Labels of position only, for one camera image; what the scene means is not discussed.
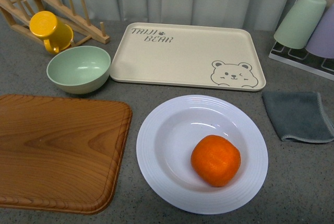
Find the white round plate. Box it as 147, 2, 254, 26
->
136, 95, 268, 215

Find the orange fruit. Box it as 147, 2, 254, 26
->
190, 135, 241, 187

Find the beige bear tray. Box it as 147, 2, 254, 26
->
110, 22, 266, 91

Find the light green bowl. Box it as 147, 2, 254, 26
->
46, 46, 111, 95

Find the wooden cutting board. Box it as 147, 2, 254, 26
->
1, 95, 132, 214

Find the yellow mug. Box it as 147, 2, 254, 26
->
29, 11, 74, 54

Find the grey folded cloth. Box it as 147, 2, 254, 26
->
262, 91, 333, 144

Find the light green cup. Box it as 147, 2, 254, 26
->
273, 0, 327, 49

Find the purple cup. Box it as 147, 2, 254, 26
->
305, 5, 333, 59

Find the wooden dish rack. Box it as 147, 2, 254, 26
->
1, 0, 110, 46

